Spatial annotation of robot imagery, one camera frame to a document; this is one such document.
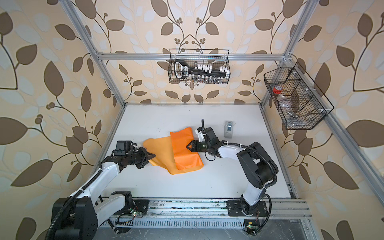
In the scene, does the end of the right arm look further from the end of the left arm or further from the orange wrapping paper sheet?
the end of the left arm

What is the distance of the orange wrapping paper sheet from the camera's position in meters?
0.86

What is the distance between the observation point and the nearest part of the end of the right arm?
2.31 ft

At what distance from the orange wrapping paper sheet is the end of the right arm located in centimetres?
4
